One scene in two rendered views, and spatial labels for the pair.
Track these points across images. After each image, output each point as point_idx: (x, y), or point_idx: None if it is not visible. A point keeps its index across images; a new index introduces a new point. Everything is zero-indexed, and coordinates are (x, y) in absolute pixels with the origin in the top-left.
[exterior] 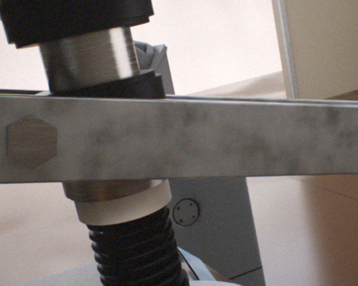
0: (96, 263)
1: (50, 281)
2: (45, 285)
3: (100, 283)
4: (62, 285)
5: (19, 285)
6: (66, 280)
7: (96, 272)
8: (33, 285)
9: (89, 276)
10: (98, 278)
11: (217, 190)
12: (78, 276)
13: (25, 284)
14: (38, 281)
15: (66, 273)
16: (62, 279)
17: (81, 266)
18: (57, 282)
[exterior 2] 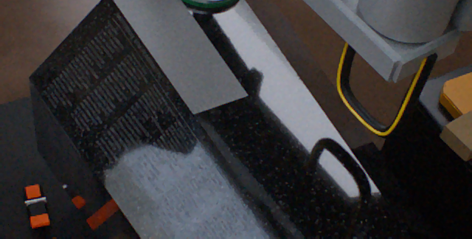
0: (126, 12)
1: (139, 25)
2: (142, 26)
3: (146, 7)
4: (144, 20)
5: (139, 36)
6: (140, 19)
7: (136, 10)
8: (141, 30)
9: (138, 12)
10: (141, 9)
11: None
12: (137, 16)
13: (139, 34)
14: (138, 29)
15: (133, 21)
16: (139, 21)
17: (127, 18)
18: (141, 22)
